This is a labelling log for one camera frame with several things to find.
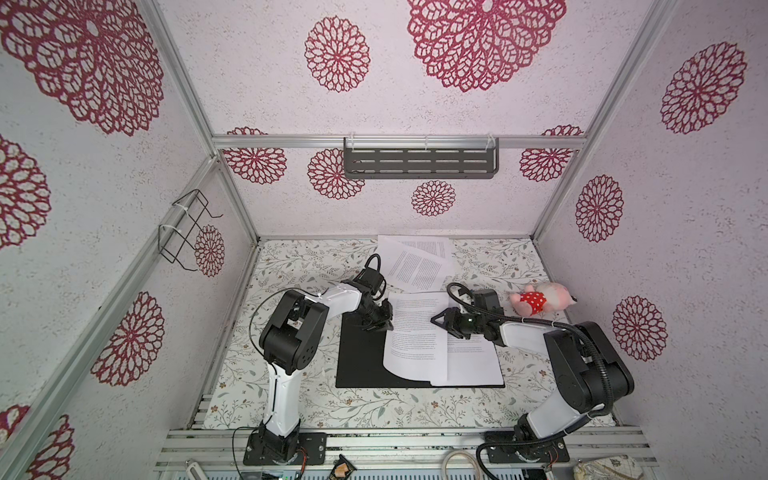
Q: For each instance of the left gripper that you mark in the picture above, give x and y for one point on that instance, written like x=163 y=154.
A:
x=384 y=323

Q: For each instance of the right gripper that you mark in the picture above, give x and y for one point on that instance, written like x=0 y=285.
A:
x=450 y=321

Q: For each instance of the blue black folder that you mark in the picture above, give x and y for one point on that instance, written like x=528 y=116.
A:
x=360 y=361

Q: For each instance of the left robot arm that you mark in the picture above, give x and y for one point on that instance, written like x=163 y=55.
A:
x=290 y=339

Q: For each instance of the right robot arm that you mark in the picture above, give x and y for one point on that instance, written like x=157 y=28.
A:
x=588 y=373

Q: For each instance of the printed paper sheet back top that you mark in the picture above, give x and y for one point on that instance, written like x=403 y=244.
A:
x=442 y=247

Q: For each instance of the pink plush toy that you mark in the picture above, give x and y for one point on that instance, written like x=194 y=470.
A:
x=541 y=298

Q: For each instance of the patterned cloth bag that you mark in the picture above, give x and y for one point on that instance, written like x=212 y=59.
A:
x=620 y=467

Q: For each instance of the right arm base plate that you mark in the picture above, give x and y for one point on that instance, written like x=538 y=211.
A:
x=520 y=444

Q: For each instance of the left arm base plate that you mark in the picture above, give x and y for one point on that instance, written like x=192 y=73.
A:
x=298 y=448

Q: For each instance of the grey wall shelf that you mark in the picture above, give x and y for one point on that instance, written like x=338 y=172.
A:
x=424 y=163

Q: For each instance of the black wire wall rack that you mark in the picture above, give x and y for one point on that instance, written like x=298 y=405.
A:
x=192 y=242

